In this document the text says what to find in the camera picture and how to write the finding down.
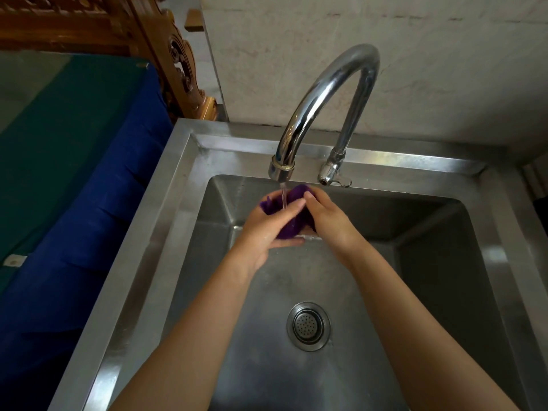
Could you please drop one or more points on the carved wooden furniture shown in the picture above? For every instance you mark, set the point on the carved wooden furniture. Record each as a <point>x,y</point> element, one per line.
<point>64,25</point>

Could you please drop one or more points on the stainless steel sink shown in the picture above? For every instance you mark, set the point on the stainless steel sink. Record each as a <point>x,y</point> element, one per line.
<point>428,295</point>

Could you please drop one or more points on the person's right hand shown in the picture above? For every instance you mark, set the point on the person's right hand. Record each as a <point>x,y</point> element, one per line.
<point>336,226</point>

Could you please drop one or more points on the person's right forearm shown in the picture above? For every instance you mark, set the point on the person's right forearm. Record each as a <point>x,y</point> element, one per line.
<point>419,338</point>

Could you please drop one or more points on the person's left forearm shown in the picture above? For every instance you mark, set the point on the person's left forearm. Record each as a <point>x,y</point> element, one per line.
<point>192,346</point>

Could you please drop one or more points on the small white table clip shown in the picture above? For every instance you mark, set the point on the small white table clip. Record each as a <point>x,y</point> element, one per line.
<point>141,64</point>
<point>15,261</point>

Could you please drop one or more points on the green table cloth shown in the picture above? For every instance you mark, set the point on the green table cloth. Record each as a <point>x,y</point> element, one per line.
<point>55,145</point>

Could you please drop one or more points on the metal drain strainer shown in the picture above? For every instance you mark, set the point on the metal drain strainer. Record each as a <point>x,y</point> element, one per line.
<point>308,326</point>

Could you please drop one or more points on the chrome gooseneck faucet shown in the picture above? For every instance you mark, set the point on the chrome gooseneck faucet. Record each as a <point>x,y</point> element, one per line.
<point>334,77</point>

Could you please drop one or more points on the wooden bench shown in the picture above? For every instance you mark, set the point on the wooden bench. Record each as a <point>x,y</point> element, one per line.
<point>194,20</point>

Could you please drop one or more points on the person's left hand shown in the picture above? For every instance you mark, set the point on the person's left hand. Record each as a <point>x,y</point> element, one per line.
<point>261,235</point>

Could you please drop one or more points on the purple cleaning cloth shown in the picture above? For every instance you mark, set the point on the purple cleaning cloth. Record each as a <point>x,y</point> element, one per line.
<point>295,222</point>

